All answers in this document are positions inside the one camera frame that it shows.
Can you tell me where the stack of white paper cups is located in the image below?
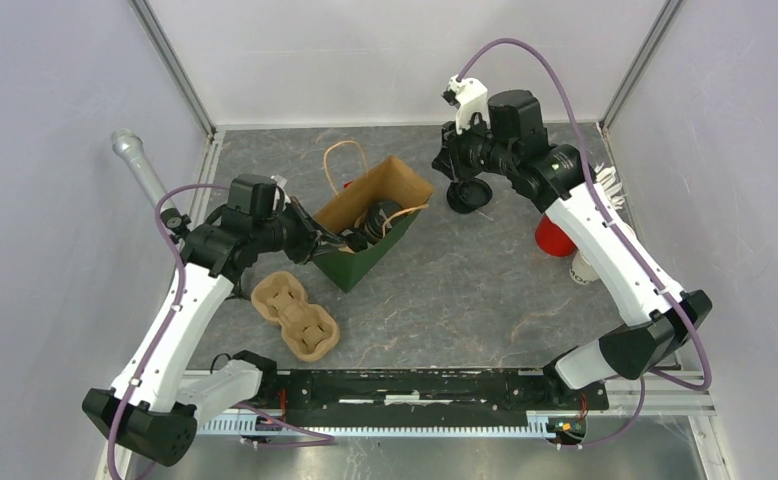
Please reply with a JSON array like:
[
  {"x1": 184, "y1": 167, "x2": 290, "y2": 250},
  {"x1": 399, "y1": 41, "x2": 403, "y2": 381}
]
[{"x1": 569, "y1": 250, "x2": 599, "y2": 285}]

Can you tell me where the black coffee cup lid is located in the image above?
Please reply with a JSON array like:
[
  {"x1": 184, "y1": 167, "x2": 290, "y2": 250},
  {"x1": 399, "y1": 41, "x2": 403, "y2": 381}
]
[{"x1": 362, "y1": 200, "x2": 401, "y2": 245}]

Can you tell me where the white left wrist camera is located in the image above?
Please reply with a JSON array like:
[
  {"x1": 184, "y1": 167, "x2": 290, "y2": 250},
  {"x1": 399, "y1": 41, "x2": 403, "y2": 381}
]
[{"x1": 271, "y1": 175, "x2": 291, "y2": 209}]

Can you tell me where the brown cardboard cup carrier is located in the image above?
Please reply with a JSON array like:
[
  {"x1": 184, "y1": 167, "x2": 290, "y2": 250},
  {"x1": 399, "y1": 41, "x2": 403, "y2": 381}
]
[{"x1": 250, "y1": 271, "x2": 340, "y2": 363}]

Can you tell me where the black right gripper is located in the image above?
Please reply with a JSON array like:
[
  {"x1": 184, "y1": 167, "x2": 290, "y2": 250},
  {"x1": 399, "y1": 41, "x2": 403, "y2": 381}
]
[{"x1": 432, "y1": 111, "x2": 517, "y2": 182}]

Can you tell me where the green paper bag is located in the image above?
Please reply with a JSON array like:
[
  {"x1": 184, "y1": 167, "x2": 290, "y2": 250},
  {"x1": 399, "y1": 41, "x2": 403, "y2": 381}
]
[{"x1": 314, "y1": 140, "x2": 434, "y2": 293}]

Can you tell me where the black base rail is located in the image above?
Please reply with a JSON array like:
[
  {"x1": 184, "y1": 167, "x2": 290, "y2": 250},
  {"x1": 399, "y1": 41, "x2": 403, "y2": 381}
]
[{"x1": 248, "y1": 368, "x2": 610, "y2": 428}]

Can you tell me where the stack of black lids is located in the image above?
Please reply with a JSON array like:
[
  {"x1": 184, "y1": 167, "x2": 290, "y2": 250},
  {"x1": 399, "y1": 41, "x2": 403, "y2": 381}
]
[{"x1": 446, "y1": 178, "x2": 493, "y2": 214}]

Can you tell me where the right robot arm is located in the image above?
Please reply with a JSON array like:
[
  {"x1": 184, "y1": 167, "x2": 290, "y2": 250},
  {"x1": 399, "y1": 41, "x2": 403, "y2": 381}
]
[{"x1": 432, "y1": 82, "x2": 712, "y2": 408}]

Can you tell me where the silver microphone on stand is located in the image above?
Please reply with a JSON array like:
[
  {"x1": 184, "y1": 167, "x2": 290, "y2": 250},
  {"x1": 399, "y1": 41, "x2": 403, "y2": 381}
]
[{"x1": 111, "y1": 129, "x2": 190, "y2": 237}]

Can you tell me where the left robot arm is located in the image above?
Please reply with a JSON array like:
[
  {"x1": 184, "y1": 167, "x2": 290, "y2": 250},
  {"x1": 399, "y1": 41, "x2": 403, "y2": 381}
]
[{"x1": 82, "y1": 174, "x2": 346, "y2": 466}]

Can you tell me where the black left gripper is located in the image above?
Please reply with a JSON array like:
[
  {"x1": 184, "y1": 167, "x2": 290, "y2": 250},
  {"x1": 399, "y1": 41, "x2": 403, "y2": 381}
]
[{"x1": 253, "y1": 196, "x2": 346, "y2": 265}]

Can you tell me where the red plastic cup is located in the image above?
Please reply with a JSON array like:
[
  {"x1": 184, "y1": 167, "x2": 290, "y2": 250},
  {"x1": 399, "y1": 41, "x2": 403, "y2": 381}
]
[{"x1": 534, "y1": 215, "x2": 577, "y2": 258}]

